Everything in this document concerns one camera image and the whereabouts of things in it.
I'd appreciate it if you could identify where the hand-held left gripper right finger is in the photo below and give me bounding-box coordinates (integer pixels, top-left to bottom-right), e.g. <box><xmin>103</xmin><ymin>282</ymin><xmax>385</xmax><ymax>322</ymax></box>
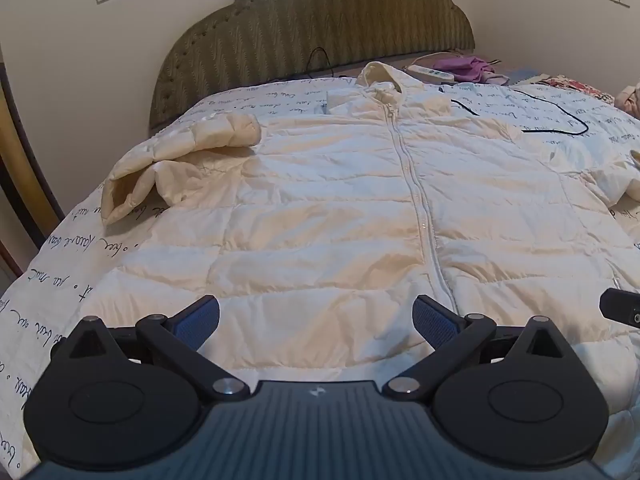
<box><xmin>384</xmin><ymin>294</ymin><xmax>576</xmax><ymax>403</ymax></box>

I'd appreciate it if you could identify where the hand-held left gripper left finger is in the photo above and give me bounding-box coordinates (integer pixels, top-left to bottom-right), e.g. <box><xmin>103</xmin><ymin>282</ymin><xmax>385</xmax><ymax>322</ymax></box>
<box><xmin>66</xmin><ymin>295</ymin><xmax>251</xmax><ymax>403</ymax></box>

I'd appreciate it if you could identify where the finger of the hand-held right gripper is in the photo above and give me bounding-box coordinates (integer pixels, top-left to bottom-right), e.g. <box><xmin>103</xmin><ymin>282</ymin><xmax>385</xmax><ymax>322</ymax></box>
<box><xmin>599</xmin><ymin>287</ymin><xmax>640</xmax><ymax>332</ymax></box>

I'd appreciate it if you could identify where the white puffer jacket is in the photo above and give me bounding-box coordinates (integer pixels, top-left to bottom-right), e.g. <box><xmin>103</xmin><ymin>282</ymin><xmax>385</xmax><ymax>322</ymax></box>
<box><xmin>100</xmin><ymin>61</ymin><xmax>640</xmax><ymax>372</ymax></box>

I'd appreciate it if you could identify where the white script-print bed blanket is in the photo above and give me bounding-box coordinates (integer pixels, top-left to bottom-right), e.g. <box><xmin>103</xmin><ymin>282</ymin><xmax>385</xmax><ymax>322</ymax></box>
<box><xmin>0</xmin><ymin>69</ymin><xmax>640</xmax><ymax>480</ymax></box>

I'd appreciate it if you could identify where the pink soft cloth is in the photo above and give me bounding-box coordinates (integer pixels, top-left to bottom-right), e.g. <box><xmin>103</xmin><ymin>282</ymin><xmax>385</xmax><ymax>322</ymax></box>
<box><xmin>615</xmin><ymin>84</ymin><xmax>640</xmax><ymax>119</ymax></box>

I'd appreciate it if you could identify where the floral printed cloth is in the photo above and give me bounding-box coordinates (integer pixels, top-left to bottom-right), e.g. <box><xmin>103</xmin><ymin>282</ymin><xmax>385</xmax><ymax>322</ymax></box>
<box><xmin>542</xmin><ymin>75</ymin><xmax>615</xmax><ymax>101</ymax></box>

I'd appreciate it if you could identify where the yellow wooden furniture edge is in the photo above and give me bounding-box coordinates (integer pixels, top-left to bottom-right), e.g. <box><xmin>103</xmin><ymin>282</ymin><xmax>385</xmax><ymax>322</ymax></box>
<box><xmin>0</xmin><ymin>67</ymin><xmax>62</xmax><ymax>253</ymax></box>

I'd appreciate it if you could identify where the purple cloth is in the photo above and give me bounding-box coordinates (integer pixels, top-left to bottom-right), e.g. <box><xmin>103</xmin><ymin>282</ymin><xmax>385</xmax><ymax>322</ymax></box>
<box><xmin>433</xmin><ymin>55</ymin><xmax>501</xmax><ymax>84</ymax></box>

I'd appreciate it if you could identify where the green striped padded headboard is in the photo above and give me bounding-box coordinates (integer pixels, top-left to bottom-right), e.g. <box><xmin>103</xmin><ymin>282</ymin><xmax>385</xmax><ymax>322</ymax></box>
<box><xmin>149</xmin><ymin>0</ymin><xmax>476</xmax><ymax>131</ymax></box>

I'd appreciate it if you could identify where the black cable on blanket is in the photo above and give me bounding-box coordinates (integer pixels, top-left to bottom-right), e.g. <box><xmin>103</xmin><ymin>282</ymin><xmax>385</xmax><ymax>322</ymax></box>
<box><xmin>439</xmin><ymin>85</ymin><xmax>604</xmax><ymax>136</ymax></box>

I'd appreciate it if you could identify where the thin black cable at headboard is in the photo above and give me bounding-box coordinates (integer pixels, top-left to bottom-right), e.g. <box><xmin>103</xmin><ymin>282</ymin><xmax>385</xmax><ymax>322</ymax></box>
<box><xmin>306</xmin><ymin>47</ymin><xmax>338</xmax><ymax>80</ymax></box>

